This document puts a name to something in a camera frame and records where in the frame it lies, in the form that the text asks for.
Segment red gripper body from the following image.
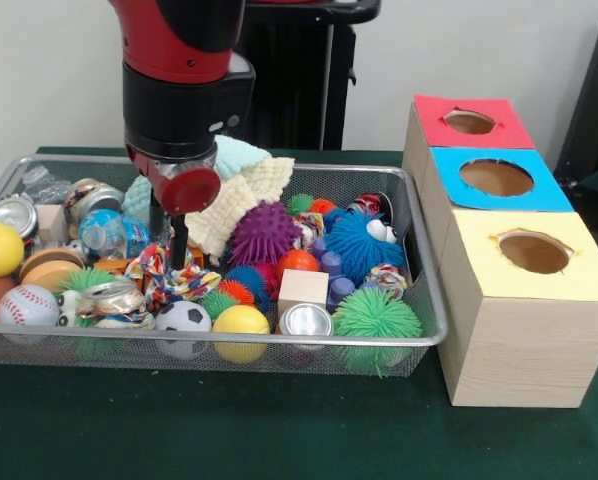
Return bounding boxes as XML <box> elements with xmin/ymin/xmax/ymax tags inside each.
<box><xmin>125</xmin><ymin>145</ymin><xmax>223</xmax><ymax>216</ymax></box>

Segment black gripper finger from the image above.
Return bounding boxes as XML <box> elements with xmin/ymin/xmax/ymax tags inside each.
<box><xmin>148</xmin><ymin>192</ymin><xmax>167</xmax><ymax>244</ymax></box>
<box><xmin>170</xmin><ymin>212</ymin><xmax>190</xmax><ymax>273</ymax></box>

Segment pale yellow cloth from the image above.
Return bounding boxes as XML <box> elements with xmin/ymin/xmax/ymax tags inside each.
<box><xmin>186</xmin><ymin>157</ymin><xmax>295</xmax><ymax>261</ymax></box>

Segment mint green cloth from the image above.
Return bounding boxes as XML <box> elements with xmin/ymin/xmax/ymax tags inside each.
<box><xmin>121</xmin><ymin>135</ymin><xmax>272</xmax><ymax>226</ymax></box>

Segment wooden box three holes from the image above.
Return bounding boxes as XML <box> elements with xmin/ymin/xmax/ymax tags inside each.
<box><xmin>403</xmin><ymin>95</ymin><xmax>598</xmax><ymax>409</ymax></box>

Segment colourful patterned cloth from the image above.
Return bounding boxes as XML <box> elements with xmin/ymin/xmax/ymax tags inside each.
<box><xmin>126</xmin><ymin>243</ymin><xmax>223</xmax><ymax>311</ymax></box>

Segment blue globe ball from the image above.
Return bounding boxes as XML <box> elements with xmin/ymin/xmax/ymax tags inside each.
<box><xmin>79</xmin><ymin>210</ymin><xmax>152</xmax><ymax>261</ymax></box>

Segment black white soccer ball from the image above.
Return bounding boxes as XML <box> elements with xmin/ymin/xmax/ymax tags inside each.
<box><xmin>154</xmin><ymin>302</ymin><xmax>212</xmax><ymax>361</ymax></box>

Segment purple spiky toy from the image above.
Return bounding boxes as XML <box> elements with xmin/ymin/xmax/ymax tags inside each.
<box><xmin>227</xmin><ymin>200</ymin><xmax>302</xmax><ymax>266</ymax></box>

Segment pale wooden cube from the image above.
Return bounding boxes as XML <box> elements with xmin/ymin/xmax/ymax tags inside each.
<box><xmin>277</xmin><ymin>269</ymin><xmax>330</xmax><ymax>317</ymax></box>

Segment small silver can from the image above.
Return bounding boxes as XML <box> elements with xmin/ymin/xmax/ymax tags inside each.
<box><xmin>277</xmin><ymin>302</ymin><xmax>334</xmax><ymax>341</ymax></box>

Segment white baseball toy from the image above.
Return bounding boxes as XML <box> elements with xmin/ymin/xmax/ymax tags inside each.
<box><xmin>0</xmin><ymin>285</ymin><xmax>61</xmax><ymax>328</ymax></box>

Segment dark blue spiky ball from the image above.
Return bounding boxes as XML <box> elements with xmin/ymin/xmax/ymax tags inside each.
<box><xmin>324</xmin><ymin>207</ymin><xmax>405</xmax><ymax>286</ymax></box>

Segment plain green spiky ball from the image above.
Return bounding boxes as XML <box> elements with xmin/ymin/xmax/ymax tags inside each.
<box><xmin>331</xmin><ymin>287</ymin><xmax>422</xmax><ymax>376</ymax></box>

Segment black chair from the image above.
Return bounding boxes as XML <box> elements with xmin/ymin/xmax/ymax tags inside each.
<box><xmin>554</xmin><ymin>10</ymin><xmax>598</xmax><ymax>196</ymax></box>

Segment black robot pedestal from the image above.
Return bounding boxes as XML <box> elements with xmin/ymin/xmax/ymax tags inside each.
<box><xmin>239</xmin><ymin>0</ymin><xmax>382</xmax><ymax>151</ymax></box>

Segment shallow wire mesh bin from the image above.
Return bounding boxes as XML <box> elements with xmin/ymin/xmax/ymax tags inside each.
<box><xmin>0</xmin><ymin>153</ymin><xmax>449</xmax><ymax>378</ymax></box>

